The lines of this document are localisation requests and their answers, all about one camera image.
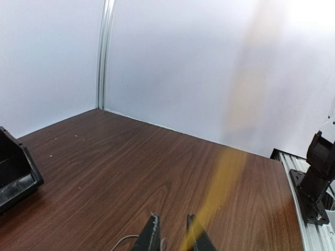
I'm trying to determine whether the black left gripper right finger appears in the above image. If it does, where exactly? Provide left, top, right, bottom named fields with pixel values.
left=186, top=214, right=216, bottom=251

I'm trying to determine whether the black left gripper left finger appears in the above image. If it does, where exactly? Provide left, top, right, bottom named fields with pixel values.
left=132, top=213, right=161, bottom=251

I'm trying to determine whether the white cable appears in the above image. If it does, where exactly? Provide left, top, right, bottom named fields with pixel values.
left=113, top=235, right=139, bottom=251

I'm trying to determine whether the yellow cable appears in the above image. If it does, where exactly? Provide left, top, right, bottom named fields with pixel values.
left=180, top=151, right=252, bottom=251

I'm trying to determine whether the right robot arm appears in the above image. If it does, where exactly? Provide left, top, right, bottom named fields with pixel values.
left=289, top=131, right=334, bottom=225

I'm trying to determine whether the black three-compartment bin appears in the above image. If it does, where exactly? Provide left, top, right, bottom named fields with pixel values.
left=1, top=127, right=44, bottom=213

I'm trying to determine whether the aluminium front rail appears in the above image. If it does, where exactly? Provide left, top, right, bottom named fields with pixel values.
left=271, top=149, right=334, bottom=250

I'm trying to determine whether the aluminium left corner post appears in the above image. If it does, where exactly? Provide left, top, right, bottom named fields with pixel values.
left=96, top=0, right=116, bottom=110

